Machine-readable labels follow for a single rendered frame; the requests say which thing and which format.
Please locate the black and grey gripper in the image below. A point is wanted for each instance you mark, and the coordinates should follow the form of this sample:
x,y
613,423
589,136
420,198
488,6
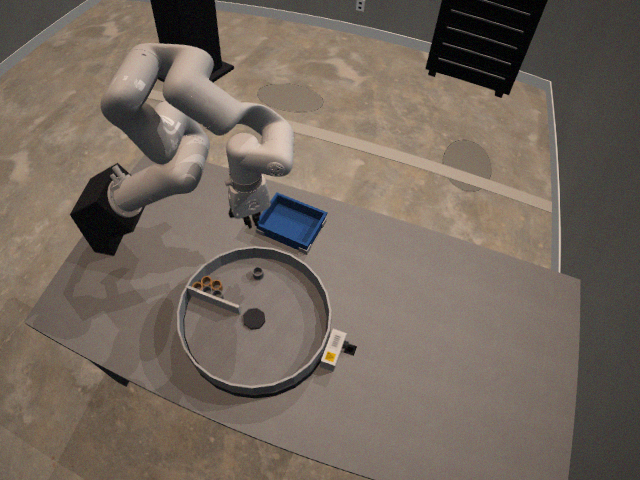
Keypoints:
x,y
252,203

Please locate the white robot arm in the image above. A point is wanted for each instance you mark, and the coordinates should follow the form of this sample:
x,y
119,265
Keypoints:
x,y
187,88

